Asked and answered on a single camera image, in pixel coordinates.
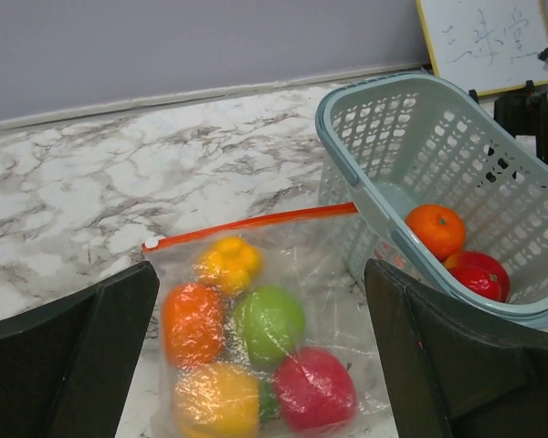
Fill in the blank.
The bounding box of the small whiteboard wooden frame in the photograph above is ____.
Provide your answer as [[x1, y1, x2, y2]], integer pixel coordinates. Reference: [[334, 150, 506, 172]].
[[416, 0, 548, 96]]

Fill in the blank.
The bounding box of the blue white plastic basket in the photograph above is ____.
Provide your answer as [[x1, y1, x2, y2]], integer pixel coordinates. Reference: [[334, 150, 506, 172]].
[[315, 73, 548, 329]]

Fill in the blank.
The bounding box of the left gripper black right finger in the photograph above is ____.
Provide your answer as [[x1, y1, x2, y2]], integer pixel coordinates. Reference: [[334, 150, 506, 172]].
[[364, 259, 548, 437]]

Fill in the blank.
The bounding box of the red toy apple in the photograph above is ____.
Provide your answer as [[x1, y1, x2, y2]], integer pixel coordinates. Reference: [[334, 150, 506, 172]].
[[444, 250, 511, 303], [272, 347, 357, 436]]

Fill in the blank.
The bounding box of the yellow orange toy peach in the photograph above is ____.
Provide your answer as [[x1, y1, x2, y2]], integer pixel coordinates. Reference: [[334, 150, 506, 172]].
[[172, 362, 259, 437]]

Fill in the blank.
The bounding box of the yellow toy bell pepper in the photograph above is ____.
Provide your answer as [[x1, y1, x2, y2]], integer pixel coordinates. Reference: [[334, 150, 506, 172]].
[[194, 236, 262, 297]]

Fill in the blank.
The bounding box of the green toy apple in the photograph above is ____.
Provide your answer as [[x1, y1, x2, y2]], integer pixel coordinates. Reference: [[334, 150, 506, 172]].
[[233, 285, 306, 365]]

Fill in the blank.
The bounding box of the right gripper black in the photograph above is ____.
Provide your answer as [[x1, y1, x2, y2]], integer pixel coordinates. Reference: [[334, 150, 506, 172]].
[[493, 86, 548, 165]]

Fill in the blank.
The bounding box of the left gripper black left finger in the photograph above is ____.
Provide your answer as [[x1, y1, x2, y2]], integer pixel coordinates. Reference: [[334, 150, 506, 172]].
[[0, 261, 160, 437]]

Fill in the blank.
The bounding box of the orange toy tangerine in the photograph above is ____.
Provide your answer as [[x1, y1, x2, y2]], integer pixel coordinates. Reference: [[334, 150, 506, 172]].
[[405, 204, 466, 261]]

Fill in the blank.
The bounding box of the clear zip bag orange zipper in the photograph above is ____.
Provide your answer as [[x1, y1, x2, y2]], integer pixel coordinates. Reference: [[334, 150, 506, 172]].
[[142, 203, 396, 437]]

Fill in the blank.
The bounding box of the orange toy persimmon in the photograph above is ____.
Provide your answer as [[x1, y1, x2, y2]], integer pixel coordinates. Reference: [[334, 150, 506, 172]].
[[161, 283, 225, 369]]

